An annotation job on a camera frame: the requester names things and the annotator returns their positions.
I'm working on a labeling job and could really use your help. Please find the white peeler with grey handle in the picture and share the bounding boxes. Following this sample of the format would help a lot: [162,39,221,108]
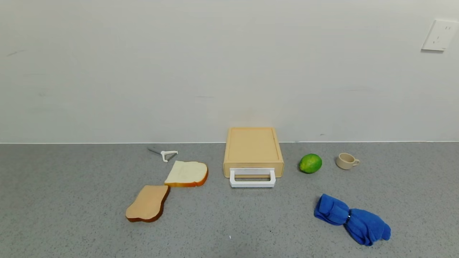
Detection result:
[148,148,178,163]

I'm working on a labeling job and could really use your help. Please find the beige cup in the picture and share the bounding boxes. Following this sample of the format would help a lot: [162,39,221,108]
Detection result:
[336,153,360,170]

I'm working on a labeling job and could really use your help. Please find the white wall outlet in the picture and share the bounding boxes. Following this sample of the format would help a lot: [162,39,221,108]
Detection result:
[421,19,459,52]

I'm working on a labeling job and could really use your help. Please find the blue cloth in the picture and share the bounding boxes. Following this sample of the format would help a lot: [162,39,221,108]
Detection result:
[314,194,392,247]

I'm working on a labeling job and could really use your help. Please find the white bread slice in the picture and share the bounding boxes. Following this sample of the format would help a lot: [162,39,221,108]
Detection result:
[164,160,209,188]

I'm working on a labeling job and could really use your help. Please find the yellow drawer cabinet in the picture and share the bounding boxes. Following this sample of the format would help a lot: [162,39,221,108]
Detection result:
[223,127,285,178]

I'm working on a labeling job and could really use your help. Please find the brown toast slice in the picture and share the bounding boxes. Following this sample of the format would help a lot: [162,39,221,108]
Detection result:
[125,185,170,223]

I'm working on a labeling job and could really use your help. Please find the green lime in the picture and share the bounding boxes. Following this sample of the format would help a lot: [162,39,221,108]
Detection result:
[299,153,323,174]

